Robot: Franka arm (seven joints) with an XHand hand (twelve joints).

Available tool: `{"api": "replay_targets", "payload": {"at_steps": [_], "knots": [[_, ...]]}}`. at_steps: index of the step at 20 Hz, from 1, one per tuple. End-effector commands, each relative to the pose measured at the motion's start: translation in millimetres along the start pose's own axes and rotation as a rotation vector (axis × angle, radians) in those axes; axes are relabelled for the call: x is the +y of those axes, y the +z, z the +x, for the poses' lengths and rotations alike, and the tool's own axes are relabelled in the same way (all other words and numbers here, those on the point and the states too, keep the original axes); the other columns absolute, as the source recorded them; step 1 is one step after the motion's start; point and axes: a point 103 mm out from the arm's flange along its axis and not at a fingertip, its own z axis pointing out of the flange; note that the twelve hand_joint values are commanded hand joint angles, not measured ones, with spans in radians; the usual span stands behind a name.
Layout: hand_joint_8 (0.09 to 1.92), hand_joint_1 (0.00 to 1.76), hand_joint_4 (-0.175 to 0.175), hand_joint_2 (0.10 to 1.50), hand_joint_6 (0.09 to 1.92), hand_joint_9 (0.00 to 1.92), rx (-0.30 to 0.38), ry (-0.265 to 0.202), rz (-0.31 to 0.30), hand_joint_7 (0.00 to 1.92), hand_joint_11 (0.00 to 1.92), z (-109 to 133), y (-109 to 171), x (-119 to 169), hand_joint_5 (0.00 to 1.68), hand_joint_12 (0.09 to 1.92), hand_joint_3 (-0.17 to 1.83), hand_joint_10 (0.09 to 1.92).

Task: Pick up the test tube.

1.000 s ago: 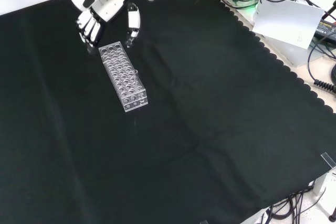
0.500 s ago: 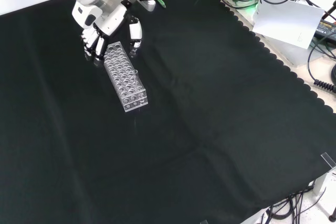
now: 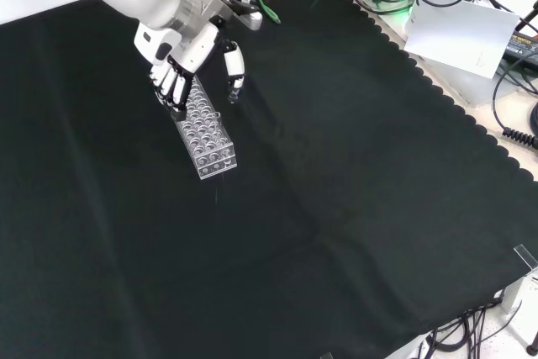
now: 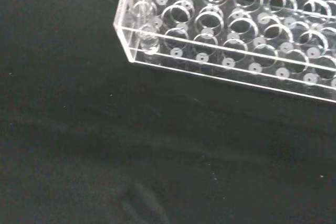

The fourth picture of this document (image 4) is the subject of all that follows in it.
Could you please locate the clear plastic test tube rack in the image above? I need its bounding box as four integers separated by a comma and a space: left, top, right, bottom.
113, 0, 336, 104

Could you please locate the black bench cloth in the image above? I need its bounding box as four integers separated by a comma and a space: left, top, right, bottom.
0, 0, 336, 224

